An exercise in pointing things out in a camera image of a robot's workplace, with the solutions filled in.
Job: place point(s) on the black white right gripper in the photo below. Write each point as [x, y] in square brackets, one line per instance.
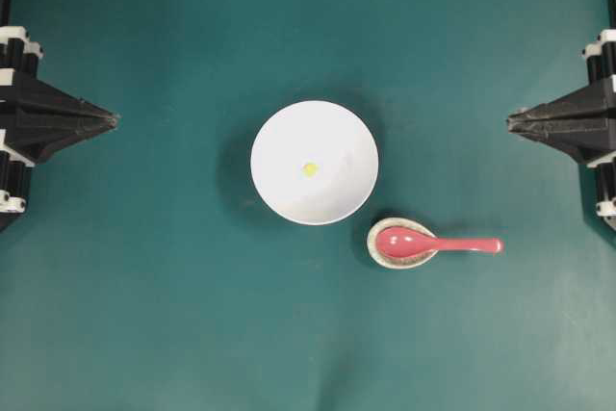
[589, 143]

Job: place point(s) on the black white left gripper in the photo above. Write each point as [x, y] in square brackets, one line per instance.
[24, 147]

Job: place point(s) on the pink ceramic spoon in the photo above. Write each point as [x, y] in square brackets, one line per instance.
[400, 242]

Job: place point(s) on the small speckled spoon rest dish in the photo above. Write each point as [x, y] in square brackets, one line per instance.
[392, 263]

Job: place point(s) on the white round bowl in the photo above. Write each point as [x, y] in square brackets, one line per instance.
[329, 135]

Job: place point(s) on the yellow hexagonal prism block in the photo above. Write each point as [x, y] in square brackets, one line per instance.
[310, 169]

